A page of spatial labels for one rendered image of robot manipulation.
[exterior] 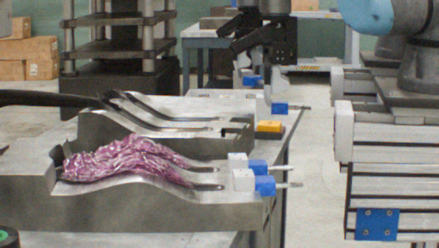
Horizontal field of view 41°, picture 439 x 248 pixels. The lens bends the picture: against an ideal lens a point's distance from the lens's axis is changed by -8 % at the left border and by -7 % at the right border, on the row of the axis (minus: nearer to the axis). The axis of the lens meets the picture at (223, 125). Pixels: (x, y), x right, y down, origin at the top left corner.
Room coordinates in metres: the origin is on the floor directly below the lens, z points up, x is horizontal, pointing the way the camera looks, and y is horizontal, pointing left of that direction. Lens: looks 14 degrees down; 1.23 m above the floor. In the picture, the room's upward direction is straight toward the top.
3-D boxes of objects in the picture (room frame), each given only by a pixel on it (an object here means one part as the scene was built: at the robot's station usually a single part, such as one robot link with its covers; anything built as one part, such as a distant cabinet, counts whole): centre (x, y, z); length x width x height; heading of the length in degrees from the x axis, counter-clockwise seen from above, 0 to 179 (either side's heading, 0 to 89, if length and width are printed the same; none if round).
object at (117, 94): (1.48, 0.18, 0.92); 0.35 x 0.16 x 0.09; 77
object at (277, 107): (1.44, -0.14, 0.93); 0.13 x 0.05 x 0.05; 85
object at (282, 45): (1.45, -0.13, 1.09); 0.09 x 0.08 x 0.12; 85
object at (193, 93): (4.66, -0.02, 0.28); 0.61 x 0.41 x 0.15; 85
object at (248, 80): (1.82, -0.10, 0.93); 0.13 x 0.05 x 0.05; 49
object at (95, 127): (1.50, 0.19, 0.87); 0.50 x 0.26 x 0.14; 77
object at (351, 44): (7.28, -1.07, 0.47); 1.10 x 0.52 x 0.94; 92
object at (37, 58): (7.80, 2.59, 0.42); 0.86 x 0.33 x 0.83; 85
